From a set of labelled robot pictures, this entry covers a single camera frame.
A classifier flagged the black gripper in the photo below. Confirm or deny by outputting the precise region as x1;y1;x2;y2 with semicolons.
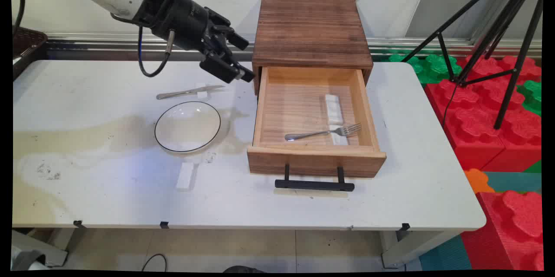
134;0;256;84

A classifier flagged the silver table knife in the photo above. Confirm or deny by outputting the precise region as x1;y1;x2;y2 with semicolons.
156;85;226;100

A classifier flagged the dark wooden drawer cabinet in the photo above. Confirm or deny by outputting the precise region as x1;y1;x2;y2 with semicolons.
252;0;374;95

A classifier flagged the white plate black rim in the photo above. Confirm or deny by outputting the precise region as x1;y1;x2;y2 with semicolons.
154;101;222;154

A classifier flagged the light wooden drawer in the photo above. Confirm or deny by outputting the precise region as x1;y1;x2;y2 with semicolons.
247;66;387;179

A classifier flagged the silver fork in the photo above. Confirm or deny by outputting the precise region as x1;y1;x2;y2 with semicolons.
284;123;362;142

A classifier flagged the green foam block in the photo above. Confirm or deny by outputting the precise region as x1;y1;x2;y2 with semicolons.
517;80;542;116
388;54;463;85

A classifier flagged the large red foam block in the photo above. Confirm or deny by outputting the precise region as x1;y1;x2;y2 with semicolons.
424;55;542;173

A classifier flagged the white table leg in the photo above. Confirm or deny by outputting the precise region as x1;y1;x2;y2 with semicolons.
12;228;75;267
381;230;451;269

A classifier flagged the orange foam piece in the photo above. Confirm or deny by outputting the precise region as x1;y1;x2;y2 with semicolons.
464;169;495;194

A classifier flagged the black tripod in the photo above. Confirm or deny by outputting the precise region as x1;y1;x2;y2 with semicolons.
401;0;545;130

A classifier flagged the teal foam mat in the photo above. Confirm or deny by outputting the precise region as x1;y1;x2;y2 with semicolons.
483;172;542;193

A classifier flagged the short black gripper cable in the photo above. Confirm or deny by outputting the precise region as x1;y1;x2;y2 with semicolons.
137;0;187;78

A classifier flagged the aluminium wall rail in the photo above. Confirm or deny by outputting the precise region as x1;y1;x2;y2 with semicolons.
43;32;542;62

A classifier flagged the black drawer handle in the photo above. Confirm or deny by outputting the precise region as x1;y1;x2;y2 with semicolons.
274;164;355;192

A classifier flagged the long black arm cable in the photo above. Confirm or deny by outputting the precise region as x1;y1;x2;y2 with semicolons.
11;0;26;37

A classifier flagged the black floor cable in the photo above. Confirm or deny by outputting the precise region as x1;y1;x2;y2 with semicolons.
142;254;169;272

